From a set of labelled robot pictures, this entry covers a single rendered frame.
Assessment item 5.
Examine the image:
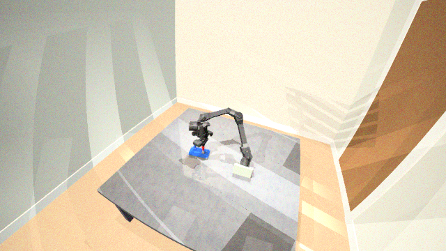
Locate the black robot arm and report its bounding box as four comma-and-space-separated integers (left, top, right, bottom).
189, 107, 253, 167

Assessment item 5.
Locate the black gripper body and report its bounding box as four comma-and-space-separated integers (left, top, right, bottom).
193, 130, 213, 148

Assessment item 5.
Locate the blue circuit board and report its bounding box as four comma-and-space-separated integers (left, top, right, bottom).
188, 146, 210, 159

